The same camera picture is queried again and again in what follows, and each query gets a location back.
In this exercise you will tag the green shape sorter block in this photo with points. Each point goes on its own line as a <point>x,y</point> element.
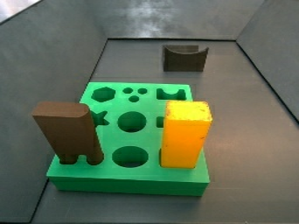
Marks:
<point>128,115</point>

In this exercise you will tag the yellow rectangular block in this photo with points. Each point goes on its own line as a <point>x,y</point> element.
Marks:
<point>185,126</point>

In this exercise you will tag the black curved fixture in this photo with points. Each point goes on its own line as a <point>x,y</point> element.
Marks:
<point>183,58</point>

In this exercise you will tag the brown two prong block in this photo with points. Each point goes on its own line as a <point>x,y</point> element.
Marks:
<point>67,125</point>

